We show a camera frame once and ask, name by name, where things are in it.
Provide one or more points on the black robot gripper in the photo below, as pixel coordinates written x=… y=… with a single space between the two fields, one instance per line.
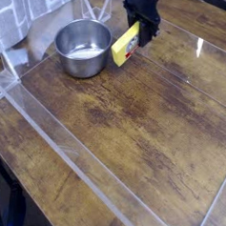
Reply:
x=146 y=12

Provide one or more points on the grey white patterned cloth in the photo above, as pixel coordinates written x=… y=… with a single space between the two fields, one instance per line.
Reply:
x=16 y=17

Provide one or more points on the clear acrylic corner bracket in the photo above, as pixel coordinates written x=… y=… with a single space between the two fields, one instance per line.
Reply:
x=102 y=14

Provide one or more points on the clear acrylic barrier wall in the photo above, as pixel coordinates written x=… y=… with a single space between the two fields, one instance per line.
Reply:
x=112 y=129

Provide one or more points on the yellow butter block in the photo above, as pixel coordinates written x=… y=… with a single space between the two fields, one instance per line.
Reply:
x=125 y=46

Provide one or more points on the stainless steel bowl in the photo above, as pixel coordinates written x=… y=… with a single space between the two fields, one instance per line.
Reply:
x=83 y=47

